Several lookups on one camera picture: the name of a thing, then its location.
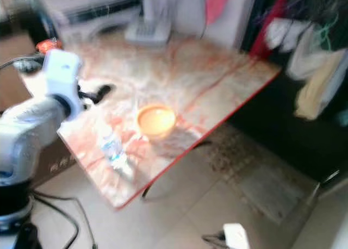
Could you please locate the clear plastic water bottle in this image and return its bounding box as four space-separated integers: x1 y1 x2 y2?
101 130 128 168

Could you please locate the orange plastic bowl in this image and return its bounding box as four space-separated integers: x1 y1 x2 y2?
136 103 177 139

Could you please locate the orange black tape measure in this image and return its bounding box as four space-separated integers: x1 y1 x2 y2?
35 39 63 55

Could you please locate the white grey tabletop appliance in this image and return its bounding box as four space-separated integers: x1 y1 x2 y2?
124 0 172 47

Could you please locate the light wood panel board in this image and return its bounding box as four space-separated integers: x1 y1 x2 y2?
0 32 44 111

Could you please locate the white washing machine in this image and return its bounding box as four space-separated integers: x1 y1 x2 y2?
41 0 142 38

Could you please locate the pink hanging item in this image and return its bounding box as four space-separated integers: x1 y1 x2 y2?
205 0 231 26

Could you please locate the brown patterned floor mat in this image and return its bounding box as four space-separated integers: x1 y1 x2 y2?
204 124 294 179

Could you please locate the red hanging cloth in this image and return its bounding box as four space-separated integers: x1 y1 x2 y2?
250 0 289 57

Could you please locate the black cabinet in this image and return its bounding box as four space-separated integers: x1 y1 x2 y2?
228 70 348 182

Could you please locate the grey floor mat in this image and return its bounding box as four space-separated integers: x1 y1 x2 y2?
242 167 319 222

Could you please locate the white hanging cloth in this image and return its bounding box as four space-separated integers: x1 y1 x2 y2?
265 18 338 81

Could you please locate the pale yellow hanging cloth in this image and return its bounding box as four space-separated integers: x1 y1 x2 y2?
295 48 348 121

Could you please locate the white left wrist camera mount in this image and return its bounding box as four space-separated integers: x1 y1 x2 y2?
43 49 83 119

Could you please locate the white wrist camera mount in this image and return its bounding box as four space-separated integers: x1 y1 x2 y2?
43 49 83 119
223 223 251 249

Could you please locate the black robot torso cable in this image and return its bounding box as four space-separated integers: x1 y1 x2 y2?
33 192 96 249

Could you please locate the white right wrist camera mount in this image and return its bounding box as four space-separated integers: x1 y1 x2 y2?
223 223 251 249

